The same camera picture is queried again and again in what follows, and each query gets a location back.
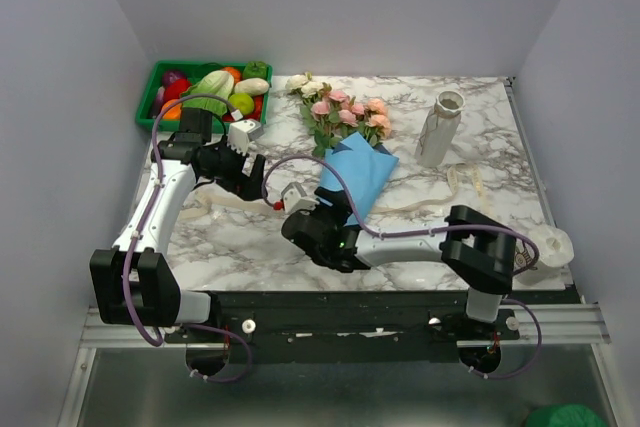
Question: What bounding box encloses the orange toy fruit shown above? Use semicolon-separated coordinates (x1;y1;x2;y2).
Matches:
222;66;242;84

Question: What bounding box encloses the green toy apple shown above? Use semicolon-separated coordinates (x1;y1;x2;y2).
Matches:
229;93;255;116

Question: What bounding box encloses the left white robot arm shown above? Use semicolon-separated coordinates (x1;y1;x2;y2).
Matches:
90;120;265;342

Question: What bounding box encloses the white rose stem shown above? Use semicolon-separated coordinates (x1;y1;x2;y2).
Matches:
285;72;325;99

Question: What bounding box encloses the purple toy eggplant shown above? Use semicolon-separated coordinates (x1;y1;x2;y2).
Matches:
148;86;165;119

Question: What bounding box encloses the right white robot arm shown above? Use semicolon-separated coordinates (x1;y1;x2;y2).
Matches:
281;183;516;339

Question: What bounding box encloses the green cloth object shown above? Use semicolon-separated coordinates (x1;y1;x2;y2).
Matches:
522;404;608;427

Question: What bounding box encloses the blue wrapping paper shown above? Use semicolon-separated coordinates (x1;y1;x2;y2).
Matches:
324;132;398;219

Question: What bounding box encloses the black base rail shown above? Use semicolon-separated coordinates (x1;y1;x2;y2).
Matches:
152;289;586;366

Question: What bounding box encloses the aluminium frame profile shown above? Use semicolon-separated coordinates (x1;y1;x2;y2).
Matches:
80;304;611;349

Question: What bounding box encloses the toy napa cabbage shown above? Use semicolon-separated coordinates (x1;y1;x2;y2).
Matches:
182;70;235;117

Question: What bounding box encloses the red toy pepper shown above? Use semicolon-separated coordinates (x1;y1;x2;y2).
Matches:
163;78;191;103

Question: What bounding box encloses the peach rose stem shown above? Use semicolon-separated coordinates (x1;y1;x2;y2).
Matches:
365;99;392;146

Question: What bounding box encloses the purple toy onion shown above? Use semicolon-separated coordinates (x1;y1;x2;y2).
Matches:
161;69;187;88

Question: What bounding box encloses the white ribbed vase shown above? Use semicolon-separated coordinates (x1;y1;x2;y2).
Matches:
415;91;465;168

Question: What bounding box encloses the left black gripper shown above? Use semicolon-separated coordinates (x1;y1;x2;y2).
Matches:
201;135;269;201

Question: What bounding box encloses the orange toy carrot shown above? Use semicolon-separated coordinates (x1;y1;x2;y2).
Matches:
161;100;182;121

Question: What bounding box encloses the beige ribbon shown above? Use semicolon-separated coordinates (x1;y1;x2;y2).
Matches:
180;162;489;221

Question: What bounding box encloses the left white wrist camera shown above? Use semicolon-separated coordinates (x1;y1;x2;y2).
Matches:
227;119;263;155

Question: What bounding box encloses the green toy bell pepper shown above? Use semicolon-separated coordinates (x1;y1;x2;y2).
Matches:
242;61;269;80

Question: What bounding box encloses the green plastic crate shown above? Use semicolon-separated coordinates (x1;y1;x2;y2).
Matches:
135;60;273;134

